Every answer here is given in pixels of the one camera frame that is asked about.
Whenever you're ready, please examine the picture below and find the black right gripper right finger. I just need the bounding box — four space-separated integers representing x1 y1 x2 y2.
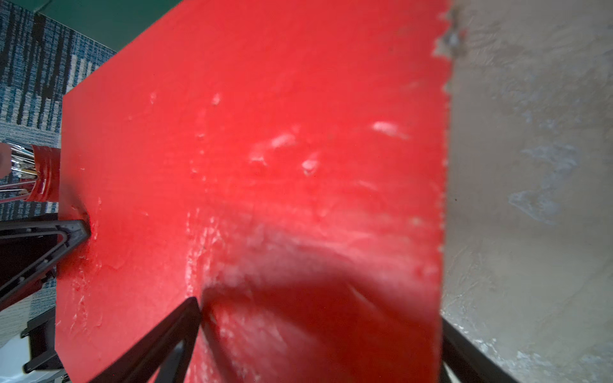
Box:
439 318 517 383

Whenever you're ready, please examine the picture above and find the red pencil cup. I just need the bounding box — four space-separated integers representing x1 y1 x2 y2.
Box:
26 145 61 203

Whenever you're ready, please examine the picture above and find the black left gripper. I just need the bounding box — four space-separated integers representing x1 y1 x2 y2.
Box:
1 218 90 373

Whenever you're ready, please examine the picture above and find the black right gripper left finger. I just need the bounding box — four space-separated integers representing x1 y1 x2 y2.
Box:
92 297 201 382

